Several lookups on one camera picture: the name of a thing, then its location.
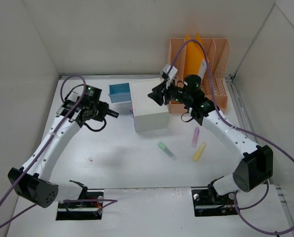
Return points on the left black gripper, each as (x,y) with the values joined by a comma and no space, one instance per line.
(103,110)

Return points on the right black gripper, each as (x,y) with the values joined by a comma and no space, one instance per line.
(165,93)

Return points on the white drawer box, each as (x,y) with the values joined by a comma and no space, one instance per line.
(147,114)

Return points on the light blue drawer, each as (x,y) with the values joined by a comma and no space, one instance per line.
(119,93)

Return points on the orange document folder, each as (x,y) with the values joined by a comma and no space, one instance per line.
(195,63)

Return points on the pastel green highlighter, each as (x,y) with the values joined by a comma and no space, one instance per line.
(166,150)

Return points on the pastel yellow highlighter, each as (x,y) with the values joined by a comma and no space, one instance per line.
(199,151)

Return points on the green cap black highlighter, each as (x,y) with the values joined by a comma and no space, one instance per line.
(112,113)

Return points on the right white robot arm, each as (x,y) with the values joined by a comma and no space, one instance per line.
(255,163)

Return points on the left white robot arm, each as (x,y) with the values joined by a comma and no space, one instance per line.
(32,180)

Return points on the peach desk file organizer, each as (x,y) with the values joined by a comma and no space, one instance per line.
(210,64)

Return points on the pastel pink highlighter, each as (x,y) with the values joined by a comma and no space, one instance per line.
(195,137)

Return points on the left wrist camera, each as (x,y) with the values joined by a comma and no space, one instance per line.
(74,96)

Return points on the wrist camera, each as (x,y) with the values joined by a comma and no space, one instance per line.
(168,73)
(74,96)

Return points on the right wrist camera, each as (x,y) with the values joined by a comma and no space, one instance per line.
(168,73)

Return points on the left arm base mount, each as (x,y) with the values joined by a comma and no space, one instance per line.
(81,211)

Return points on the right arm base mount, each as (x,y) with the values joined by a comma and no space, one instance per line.
(207,203)

